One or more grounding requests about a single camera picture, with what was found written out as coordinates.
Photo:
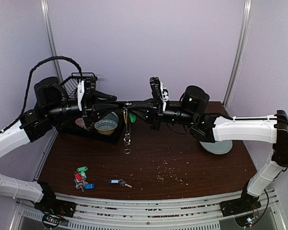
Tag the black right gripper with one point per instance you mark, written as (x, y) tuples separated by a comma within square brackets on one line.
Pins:
[(156, 114)]

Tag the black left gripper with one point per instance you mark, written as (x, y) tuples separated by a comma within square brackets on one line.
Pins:
[(88, 109)]

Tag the green key tag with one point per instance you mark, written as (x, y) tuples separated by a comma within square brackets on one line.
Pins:
[(132, 117), (82, 169)]

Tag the blue key tag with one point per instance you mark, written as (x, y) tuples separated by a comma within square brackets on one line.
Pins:
[(89, 186), (114, 181)]

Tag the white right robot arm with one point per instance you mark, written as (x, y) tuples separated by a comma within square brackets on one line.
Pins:
[(214, 127)]

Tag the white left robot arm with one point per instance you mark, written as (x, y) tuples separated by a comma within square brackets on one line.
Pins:
[(53, 107)]

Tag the silver keys bunch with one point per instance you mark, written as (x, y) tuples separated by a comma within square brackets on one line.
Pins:
[(80, 184)]

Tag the light blue bowl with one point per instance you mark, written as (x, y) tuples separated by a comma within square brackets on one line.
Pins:
[(112, 116)]

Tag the yellow blue patterned bowl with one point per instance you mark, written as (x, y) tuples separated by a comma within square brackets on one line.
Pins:
[(106, 126)]

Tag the red patterned bowl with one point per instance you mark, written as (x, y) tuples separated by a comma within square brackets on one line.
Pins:
[(80, 122)]

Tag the silver key on blue tag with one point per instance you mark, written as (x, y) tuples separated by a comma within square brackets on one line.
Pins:
[(124, 184)]

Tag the light blue flower plate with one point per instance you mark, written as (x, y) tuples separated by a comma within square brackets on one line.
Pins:
[(218, 148)]

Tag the black wire dish rack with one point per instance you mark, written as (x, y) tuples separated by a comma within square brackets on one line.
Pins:
[(68, 126)]

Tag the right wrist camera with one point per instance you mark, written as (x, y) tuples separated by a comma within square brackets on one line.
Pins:
[(160, 93)]

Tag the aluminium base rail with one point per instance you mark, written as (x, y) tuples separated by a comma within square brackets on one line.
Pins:
[(200, 213)]

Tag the left aluminium wall post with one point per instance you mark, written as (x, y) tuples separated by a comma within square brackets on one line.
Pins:
[(50, 35)]

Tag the aluminium wall post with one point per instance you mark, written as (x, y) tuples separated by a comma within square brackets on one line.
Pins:
[(237, 64), (50, 35)]

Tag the right aluminium wall post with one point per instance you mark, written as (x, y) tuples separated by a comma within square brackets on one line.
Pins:
[(237, 64)]

